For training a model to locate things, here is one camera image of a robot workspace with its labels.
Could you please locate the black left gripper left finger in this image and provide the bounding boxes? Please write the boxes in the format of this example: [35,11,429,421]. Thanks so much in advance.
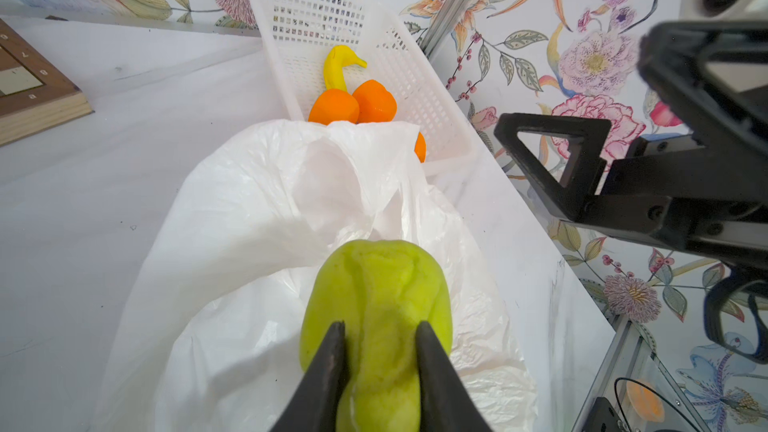
[270,321,348,432]

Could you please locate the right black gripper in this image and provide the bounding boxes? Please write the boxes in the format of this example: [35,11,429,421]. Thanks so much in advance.
[493,17,768,271]

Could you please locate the aluminium back bottom rail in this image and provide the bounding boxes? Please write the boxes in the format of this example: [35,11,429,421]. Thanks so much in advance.
[1,4,261,38]

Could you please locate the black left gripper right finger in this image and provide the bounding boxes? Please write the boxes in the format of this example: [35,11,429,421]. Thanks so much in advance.
[415,321,491,431]

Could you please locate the green pear fruit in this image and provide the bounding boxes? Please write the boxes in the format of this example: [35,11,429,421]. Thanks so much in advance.
[299,240,453,431]

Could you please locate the white translucent plastic bag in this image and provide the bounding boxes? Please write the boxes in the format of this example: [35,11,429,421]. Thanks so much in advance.
[92,120,537,431]

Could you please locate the wooden folding chessboard box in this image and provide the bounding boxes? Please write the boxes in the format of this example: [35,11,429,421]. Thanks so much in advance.
[1,22,93,146]

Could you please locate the aluminium corner post right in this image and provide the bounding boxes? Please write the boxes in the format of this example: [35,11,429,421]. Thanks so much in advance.
[418,0,499,61]

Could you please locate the yellow banana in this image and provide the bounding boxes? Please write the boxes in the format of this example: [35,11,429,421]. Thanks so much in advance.
[323,45,368,92]

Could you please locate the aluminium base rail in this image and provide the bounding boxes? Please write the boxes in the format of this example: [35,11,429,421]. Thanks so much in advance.
[572,318,709,431]

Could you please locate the white perforated plastic basket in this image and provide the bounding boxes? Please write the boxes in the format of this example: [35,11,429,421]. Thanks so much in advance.
[250,0,476,176]

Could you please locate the orange mandarin fruit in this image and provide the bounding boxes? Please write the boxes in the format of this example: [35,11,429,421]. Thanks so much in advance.
[353,80,397,123]
[414,133,427,163]
[308,89,360,125]

